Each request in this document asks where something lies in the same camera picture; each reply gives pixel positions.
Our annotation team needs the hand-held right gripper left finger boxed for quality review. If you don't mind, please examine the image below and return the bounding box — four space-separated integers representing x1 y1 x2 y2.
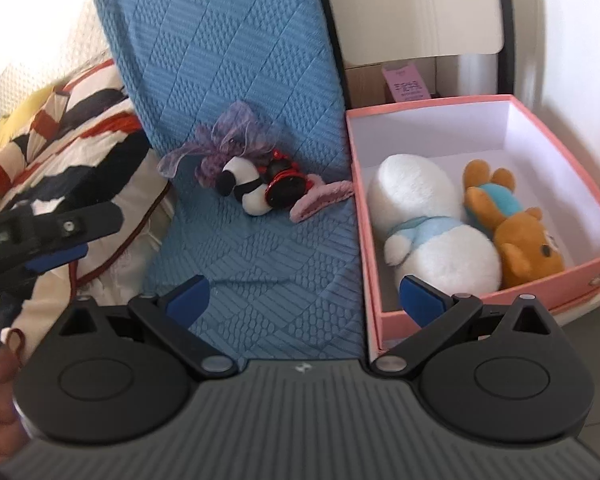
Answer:
59 275 240 381

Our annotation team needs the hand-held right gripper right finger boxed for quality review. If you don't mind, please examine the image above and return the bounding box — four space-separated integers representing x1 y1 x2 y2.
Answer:
369 275 554 379

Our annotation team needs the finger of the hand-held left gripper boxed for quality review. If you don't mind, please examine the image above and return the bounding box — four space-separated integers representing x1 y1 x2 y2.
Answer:
25 244 89 274
27 203 126 252

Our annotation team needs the panda plush toy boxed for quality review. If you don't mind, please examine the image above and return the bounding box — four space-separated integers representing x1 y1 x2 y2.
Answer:
216 156 277 217

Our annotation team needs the red and black plush toy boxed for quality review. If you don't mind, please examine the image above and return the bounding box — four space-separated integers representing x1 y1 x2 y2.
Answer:
260 148 314 209

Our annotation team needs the pink box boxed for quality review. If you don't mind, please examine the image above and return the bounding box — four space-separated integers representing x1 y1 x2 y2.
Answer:
345 94 600 354

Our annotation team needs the person's left hand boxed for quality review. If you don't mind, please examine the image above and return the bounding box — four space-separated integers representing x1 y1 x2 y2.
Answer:
0 330 31 466

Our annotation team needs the striped blanket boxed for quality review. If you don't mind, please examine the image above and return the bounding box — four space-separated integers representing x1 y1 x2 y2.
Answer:
0 59 177 358

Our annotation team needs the white plush toy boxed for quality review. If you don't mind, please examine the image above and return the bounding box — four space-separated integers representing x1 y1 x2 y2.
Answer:
367 154 504 297

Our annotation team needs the brown bear plush toy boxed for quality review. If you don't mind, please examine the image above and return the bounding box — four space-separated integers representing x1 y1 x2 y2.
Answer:
462 160 566 289

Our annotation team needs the yellow cloth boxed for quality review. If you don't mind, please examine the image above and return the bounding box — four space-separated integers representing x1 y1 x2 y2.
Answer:
0 82 57 157

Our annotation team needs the white quilted pillow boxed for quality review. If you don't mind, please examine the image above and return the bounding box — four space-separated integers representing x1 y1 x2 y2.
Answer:
0 0 117 113

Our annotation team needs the blue quilted cushion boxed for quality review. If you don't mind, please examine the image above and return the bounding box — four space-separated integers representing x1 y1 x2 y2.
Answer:
90 0 377 362

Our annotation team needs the purple card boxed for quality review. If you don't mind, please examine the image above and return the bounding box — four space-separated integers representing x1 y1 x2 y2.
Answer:
381 62 434 104

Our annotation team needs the cardboard box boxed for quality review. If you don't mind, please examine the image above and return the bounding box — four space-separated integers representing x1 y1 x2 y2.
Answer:
344 55 462 109

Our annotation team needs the beige chair back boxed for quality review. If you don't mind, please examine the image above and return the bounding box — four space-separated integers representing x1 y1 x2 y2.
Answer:
312 0 600 322

